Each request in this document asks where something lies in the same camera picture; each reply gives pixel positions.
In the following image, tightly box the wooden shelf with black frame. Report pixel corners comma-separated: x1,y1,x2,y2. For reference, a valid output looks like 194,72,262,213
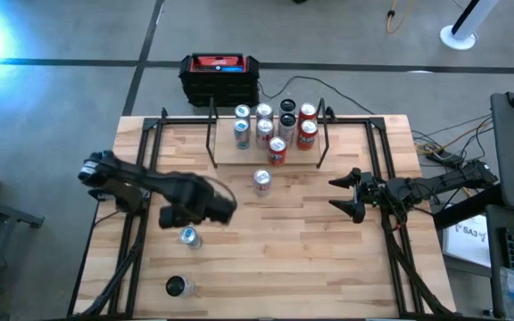
206,96,332,169

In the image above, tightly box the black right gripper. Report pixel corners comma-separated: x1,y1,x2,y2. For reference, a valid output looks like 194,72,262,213
327,167,393,224

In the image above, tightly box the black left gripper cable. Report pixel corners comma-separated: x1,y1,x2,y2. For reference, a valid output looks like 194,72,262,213
203,176,239,210

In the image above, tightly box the red black portable radio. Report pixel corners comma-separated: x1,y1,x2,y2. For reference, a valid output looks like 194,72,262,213
178,52,261,108

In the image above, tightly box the floor cable tangle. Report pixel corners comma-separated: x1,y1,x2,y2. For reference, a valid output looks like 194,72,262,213
410,114,494,200

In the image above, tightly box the orange Fanta can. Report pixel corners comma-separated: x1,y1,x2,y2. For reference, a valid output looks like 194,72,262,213
268,136,288,167

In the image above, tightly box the yellow floor cable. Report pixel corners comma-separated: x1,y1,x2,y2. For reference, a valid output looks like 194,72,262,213
385,0,414,35

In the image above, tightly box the white tower fan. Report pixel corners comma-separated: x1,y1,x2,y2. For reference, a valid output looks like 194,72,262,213
439,0,502,51

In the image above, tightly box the blue silver Red Bull can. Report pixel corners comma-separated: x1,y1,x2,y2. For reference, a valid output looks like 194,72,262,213
233,118,252,151
178,226,203,250

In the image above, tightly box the black aluminium table frame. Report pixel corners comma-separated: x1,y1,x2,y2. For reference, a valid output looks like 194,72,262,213
67,106,459,320

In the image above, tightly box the black cable bundle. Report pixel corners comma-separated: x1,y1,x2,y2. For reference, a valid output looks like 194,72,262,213
78,195,151,317
379,209,457,317

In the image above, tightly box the black radio power cable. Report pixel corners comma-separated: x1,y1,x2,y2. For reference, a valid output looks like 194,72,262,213
256,74,377,116

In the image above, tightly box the white printed paper sheet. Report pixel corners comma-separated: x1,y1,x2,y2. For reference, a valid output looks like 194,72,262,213
443,215,493,268

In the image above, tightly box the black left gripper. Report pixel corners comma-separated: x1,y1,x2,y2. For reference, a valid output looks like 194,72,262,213
158,174,239,229

